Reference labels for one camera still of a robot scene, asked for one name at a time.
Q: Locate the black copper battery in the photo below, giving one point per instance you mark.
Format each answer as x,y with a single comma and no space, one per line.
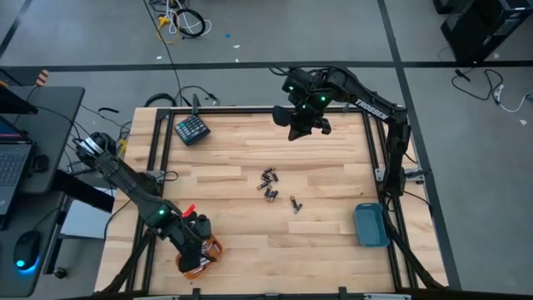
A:
262,185
273,196
267,192
267,176
293,202
275,177
270,170
298,208

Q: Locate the grey laptop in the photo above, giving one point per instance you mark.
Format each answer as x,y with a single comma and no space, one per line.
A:
12,166

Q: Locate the black side desk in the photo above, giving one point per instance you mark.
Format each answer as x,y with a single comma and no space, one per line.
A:
56,112

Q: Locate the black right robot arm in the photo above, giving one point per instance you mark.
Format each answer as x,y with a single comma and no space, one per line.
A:
395,146

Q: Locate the grey flat box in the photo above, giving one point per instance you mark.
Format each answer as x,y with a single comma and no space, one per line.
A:
83,221

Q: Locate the black aluminium table frame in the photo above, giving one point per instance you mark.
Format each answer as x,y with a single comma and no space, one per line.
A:
233,111

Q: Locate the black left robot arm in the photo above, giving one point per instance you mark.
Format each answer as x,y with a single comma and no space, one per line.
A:
125,183

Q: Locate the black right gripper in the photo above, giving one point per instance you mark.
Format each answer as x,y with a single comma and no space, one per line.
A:
308,110

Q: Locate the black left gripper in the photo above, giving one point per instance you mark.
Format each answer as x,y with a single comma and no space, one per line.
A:
189,231

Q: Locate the silver arm base bracket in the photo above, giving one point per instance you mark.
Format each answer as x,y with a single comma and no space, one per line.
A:
417,175

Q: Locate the black power strip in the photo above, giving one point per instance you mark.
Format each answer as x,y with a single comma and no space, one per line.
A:
79,167

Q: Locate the silver black battery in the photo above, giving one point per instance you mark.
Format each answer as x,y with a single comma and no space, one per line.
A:
208,261

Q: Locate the black computer tower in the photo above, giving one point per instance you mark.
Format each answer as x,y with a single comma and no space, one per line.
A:
479,29

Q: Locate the black monitor back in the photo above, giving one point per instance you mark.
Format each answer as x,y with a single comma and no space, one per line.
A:
12,105

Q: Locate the black calculator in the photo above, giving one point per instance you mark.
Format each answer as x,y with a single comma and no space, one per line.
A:
192,130

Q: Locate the red tape tag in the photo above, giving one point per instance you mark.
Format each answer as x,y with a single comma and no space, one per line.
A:
189,209

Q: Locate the teal plastic tray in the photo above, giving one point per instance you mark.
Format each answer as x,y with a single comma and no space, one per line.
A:
370,227

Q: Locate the black computer mouse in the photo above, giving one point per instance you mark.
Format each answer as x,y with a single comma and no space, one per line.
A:
27,249

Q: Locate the orange striped marker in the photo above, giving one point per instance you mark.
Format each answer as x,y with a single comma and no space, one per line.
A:
42,78

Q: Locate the orange plastic tray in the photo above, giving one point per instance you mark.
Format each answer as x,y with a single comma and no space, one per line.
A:
195,276

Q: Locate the small black desk device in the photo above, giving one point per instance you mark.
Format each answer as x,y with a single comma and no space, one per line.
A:
40,163

